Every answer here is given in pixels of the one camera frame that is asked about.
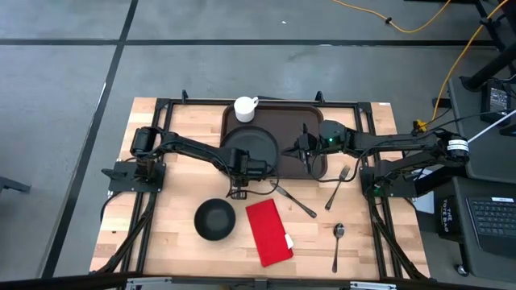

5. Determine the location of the black round bowl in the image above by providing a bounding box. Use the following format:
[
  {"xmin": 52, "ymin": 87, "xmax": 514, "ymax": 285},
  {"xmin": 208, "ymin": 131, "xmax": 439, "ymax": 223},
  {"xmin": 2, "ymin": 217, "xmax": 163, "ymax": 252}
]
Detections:
[{"xmin": 193, "ymin": 197, "xmax": 237, "ymax": 242}]

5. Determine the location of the black power cable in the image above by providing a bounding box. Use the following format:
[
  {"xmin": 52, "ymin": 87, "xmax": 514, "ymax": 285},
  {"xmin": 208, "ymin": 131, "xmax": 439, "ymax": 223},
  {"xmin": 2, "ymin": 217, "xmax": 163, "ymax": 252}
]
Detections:
[{"xmin": 410, "ymin": 107, "xmax": 516, "ymax": 136}]

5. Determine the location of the silver metal fork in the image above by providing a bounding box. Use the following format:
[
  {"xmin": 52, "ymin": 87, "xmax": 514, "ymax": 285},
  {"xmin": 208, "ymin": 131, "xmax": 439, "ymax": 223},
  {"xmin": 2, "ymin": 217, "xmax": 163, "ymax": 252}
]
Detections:
[{"xmin": 323, "ymin": 164, "xmax": 352, "ymax": 212}]

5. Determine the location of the black metal table frame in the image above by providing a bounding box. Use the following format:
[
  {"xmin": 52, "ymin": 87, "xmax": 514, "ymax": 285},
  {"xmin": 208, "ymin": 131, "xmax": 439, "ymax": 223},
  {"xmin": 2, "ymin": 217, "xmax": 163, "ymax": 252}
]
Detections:
[{"xmin": 90, "ymin": 89, "xmax": 431, "ymax": 283}]

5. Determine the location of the black laptop keyboard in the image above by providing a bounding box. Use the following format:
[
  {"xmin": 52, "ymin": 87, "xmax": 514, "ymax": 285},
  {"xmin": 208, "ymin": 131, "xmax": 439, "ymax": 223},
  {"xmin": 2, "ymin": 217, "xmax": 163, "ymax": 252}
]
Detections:
[{"xmin": 465, "ymin": 195, "xmax": 516, "ymax": 259}]

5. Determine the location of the white ceramic mug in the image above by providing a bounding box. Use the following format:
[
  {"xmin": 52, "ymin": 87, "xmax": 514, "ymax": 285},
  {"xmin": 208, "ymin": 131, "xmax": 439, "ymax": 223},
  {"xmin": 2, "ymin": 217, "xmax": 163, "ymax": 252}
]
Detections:
[{"xmin": 233, "ymin": 95, "xmax": 260, "ymax": 124}]

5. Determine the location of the black power supply box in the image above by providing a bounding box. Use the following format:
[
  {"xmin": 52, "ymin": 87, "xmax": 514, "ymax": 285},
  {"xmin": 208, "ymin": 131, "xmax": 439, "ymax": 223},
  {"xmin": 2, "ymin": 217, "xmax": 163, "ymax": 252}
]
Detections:
[{"xmin": 480, "ymin": 79, "xmax": 514, "ymax": 125}]

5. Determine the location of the black camera mount beam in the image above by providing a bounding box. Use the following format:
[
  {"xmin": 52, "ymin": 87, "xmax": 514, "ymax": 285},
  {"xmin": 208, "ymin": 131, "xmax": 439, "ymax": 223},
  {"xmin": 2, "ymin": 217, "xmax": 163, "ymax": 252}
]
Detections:
[{"xmin": 0, "ymin": 272, "xmax": 516, "ymax": 290}]

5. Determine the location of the brown plastic tray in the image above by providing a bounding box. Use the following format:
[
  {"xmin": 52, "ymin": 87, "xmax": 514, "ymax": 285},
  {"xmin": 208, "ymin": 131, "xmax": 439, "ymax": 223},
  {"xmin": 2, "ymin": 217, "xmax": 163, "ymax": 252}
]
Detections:
[{"xmin": 218, "ymin": 104, "xmax": 328, "ymax": 180}]

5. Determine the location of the black stand leg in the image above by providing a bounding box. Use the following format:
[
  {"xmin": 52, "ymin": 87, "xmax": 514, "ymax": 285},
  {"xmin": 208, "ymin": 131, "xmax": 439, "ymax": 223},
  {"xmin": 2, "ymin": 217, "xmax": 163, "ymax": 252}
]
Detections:
[{"xmin": 460, "ymin": 0, "xmax": 516, "ymax": 93}]

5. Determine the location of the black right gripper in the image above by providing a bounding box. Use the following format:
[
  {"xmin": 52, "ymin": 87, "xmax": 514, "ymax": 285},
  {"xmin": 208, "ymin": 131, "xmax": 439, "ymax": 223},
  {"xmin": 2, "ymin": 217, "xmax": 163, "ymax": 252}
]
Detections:
[{"xmin": 282, "ymin": 122, "xmax": 323, "ymax": 175}]

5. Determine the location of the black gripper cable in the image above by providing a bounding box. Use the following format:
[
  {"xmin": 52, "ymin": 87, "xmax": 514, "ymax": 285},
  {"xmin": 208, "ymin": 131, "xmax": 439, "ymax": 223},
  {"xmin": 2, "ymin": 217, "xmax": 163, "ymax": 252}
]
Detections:
[
  {"xmin": 224, "ymin": 159, "xmax": 282, "ymax": 200},
  {"xmin": 308, "ymin": 155, "xmax": 366, "ymax": 184}
]

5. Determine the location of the black tote bag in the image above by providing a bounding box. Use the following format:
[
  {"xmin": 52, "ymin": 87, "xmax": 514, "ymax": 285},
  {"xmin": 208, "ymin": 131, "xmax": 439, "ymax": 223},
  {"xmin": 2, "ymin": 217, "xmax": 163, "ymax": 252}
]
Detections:
[{"xmin": 437, "ymin": 195, "xmax": 464, "ymax": 243}]

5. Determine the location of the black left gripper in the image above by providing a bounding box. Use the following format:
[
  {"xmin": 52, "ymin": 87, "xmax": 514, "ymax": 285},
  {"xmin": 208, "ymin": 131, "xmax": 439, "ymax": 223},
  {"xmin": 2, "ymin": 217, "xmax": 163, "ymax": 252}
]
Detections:
[{"xmin": 230, "ymin": 147, "xmax": 270, "ymax": 201}]

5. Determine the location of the black round plate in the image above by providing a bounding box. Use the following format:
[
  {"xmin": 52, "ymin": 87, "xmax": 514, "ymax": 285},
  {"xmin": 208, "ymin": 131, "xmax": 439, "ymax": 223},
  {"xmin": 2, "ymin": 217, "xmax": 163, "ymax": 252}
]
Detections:
[{"xmin": 219, "ymin": 125, "xmax": 281, "ymax": 176}]

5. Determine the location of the silver metal spoon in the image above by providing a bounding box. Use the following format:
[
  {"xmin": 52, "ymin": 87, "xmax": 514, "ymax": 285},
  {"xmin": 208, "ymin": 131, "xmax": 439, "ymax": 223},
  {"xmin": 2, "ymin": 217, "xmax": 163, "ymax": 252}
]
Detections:
[{"xmin": 331, "ymin": 222, "xmax": 347, "ymax": 275}]

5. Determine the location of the yellow extension cable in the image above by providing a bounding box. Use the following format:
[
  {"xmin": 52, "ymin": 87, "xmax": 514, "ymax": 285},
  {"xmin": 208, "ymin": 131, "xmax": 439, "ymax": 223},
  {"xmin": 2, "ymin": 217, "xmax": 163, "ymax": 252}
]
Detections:
[
  {"xmin": 331, "ymin": 0, "xmax": 452, "ymax": 35},
  {"xmin": 431, "ymin": 0, "xmax": 510, "ymax": 122}
]

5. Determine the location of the dark floor stand foot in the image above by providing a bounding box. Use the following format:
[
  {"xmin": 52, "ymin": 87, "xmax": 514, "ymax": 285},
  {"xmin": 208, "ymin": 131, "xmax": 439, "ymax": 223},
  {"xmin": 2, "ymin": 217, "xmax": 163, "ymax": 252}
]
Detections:
[{"xmin": 0, "ymin": 176, "xmax": 32, "ymax": 195}]

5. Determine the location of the silver metal knife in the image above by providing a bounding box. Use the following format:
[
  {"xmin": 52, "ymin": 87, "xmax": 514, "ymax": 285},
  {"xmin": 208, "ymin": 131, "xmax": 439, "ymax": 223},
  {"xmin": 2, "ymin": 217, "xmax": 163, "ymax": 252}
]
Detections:
[{"xmin": 268, "ymin": 180, "xmax": 318, "ymax": 219}]

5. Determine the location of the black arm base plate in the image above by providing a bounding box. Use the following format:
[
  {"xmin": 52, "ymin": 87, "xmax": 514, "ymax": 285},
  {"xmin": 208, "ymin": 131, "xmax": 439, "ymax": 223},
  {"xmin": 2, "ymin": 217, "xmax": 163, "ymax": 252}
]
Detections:
[
  {"xmin": 360, "ymin": 164, "xmax": 417, "ymax": 198},
  {"xmin": 100, "ymin": 160, "xmax": 167, "ymax": 193}
]

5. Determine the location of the white paper sheet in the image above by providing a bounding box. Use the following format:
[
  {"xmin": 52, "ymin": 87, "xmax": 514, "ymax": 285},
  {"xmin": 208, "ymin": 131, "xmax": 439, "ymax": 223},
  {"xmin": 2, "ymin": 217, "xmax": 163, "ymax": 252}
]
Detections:
[{"xmin": 413, "ymin": 196, "xmax": 437, "ymax": 215}]

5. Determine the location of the thin white rod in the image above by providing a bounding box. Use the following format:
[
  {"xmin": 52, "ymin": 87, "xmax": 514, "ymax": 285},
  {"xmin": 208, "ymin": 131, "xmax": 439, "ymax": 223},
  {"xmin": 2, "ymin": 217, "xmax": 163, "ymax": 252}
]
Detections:
[{"xmin": 467, "ymin": 119, "xmax": 516, "ymax": 144}]

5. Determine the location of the red cloth napkin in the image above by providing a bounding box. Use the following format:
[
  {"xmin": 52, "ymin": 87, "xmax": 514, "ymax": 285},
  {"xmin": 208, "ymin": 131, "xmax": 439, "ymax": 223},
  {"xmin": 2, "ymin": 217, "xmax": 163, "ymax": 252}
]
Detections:
[{"xmin": 245, "ymin": 197, "xmax": 295, "ymax": 268}]

